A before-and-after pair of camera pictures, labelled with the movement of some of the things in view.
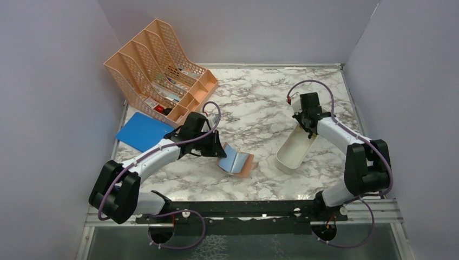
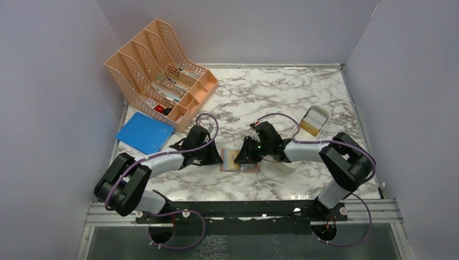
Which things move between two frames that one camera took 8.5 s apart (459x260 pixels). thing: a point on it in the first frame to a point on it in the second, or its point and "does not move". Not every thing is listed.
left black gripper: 216,149 to 215,157
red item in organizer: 159,108 does not move
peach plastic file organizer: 152,71 does not move
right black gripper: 299,118 to 246,155
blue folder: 141,131 does not move
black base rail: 242,219 does not move
